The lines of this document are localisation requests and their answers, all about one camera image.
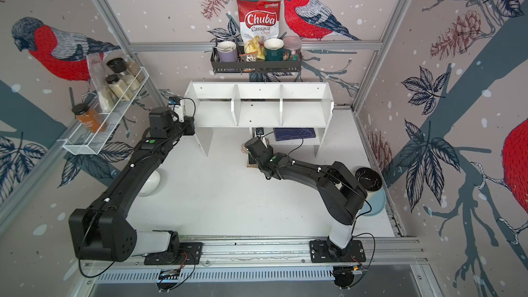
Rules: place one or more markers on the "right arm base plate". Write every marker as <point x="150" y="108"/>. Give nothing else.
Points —
<point x="324" y="251"/>

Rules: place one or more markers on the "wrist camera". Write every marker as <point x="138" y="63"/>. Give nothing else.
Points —
<point x="177" y="105"/>
<point x="259" y="132"/>

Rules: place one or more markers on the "black-lid spice jar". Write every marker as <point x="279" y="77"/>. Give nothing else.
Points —
<point x="119" y="88"/>
<point x="119" y="67"/>

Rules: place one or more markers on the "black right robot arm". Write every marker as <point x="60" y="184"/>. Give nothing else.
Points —
<point x="342" y="194"/>

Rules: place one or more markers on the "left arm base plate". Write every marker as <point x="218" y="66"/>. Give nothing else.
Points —
<point x="186" y="253"/>

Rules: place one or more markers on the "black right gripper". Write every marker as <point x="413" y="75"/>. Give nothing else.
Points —
<point x="269" y="148"/>

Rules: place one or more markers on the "white wire spice rack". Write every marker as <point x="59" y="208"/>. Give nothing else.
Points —
<point x="83" y="141"/>

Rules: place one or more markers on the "lilac mug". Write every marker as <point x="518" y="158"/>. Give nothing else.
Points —
<point x="227" y="52"/>

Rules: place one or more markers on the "pink striped fluffy cloth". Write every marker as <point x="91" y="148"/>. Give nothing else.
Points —
<point x="251" y="162"/>

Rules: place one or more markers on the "black cup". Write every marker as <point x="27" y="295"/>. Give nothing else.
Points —
<point x="369" y="179"/>

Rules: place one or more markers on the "dark blue book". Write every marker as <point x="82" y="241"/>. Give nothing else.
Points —
<point x="285" y="134"/>

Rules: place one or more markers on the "white wooden bookshelf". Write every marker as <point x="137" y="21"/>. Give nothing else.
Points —
<point x="267" y="105"/>

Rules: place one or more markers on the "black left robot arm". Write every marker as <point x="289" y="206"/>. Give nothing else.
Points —
<point x="101" y="232"/>

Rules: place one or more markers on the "black wall basket shelf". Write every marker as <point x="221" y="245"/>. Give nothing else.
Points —
<point x="259" y="66"/>

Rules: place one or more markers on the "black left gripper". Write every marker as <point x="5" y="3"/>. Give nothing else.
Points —
<point x="190" y="123"/>

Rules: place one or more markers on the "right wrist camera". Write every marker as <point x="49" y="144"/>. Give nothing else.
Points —
<point x="259" y="132"/>

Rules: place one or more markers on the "red Chuba chips bag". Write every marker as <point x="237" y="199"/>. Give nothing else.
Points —
<point x="259" y="19"/>

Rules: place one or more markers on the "pink lidded jar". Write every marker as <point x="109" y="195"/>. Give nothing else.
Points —
<point x="292" y="48"/>

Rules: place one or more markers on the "orange spice jar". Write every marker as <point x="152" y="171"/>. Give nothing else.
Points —
<point x="89" y="118"/>

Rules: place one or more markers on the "yellow snack packet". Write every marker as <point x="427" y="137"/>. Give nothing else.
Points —
<point x="254" y="50"/>

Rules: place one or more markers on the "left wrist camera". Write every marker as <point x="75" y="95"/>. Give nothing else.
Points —
<point x="177" y="105"/>

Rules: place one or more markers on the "cream and blue plate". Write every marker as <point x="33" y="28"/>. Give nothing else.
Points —
<point x="376" y="202"/>

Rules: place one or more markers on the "green mug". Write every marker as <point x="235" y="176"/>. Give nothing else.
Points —
<point x="274" y="49"/>

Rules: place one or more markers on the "white bowl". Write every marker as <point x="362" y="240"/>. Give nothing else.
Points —
<point x="150" y="185"/>

